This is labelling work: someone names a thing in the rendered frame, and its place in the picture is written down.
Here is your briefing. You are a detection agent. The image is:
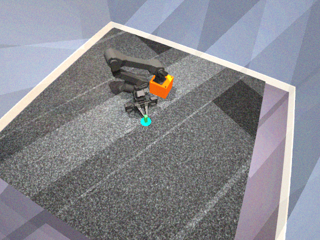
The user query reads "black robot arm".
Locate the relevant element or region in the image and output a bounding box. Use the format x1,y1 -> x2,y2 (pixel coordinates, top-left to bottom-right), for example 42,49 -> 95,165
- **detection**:
104,48 -> 169,101

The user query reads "cyan circle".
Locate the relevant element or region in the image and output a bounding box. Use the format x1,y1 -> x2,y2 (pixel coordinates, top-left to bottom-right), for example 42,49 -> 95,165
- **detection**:
140,117 -> 151,126

